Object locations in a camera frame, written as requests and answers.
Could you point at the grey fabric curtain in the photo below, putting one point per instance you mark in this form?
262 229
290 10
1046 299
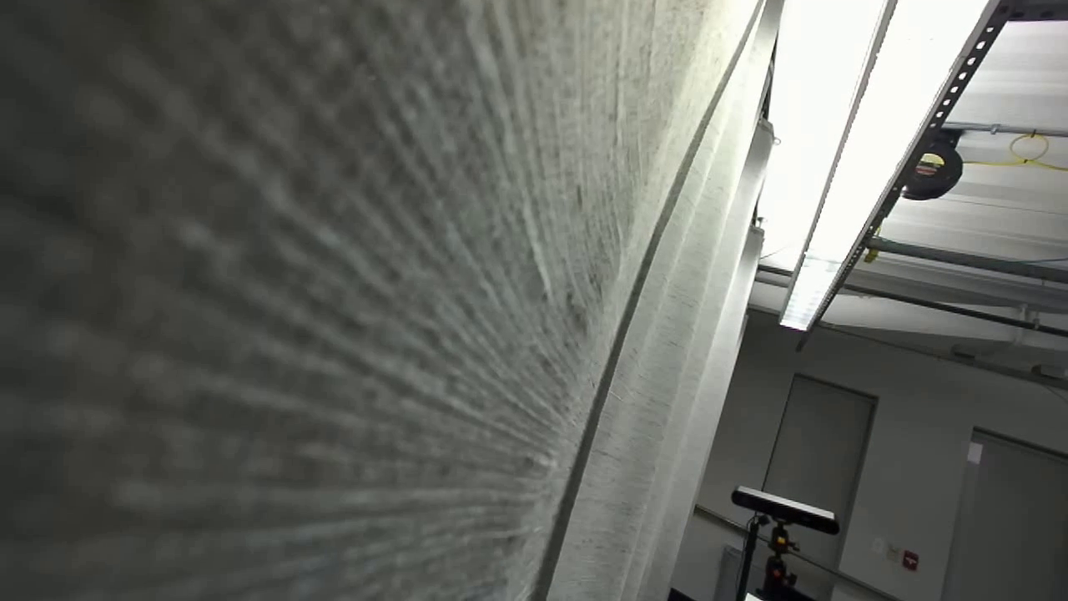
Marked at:
334 300

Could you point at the plain grey door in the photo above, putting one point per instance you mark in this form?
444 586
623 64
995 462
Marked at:
823 444

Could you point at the bright ceiling light fixture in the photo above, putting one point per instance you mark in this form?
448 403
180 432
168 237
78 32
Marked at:
904 133
823 112

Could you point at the grey ceiling conduit pipe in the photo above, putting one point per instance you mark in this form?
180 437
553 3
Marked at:
971 259

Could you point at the grey door with small note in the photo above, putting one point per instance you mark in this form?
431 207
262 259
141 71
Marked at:
1014 522

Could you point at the black bar camera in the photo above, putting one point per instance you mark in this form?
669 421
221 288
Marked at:
786 507

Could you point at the black camera stand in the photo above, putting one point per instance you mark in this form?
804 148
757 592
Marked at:
775 562

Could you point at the small red wall sign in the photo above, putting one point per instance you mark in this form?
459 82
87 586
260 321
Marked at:
911 562

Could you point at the perforated metal strut rail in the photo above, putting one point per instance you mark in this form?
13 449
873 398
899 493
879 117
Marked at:
971 69

